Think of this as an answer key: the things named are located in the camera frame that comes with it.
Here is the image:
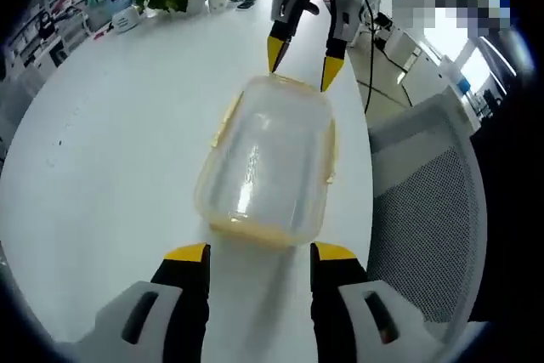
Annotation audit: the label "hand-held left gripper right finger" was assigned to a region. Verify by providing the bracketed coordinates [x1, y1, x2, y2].
[309, 241, 431, 363]

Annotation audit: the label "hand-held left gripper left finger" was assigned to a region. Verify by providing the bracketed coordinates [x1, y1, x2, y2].
[91, 242, 212, 363]

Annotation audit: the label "clear plastic box yellow buckles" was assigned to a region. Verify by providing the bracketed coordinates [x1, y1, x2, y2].
[194, 73, 342, 250]

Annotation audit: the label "white office desk row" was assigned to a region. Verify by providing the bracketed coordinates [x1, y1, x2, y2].
[354, 8, 473, 107]

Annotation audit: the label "grey mesh office chair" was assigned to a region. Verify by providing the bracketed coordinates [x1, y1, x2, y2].
[365, 93, 489, 338]

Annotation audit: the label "white blue watering can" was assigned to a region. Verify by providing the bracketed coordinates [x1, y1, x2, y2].
[105, 0, 149, 35]

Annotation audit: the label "white storage shelves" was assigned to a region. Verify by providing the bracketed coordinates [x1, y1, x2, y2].
[0, 0, 107, 83]

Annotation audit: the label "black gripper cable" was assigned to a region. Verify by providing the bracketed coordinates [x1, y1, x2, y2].
[360, 0, 380, 114]

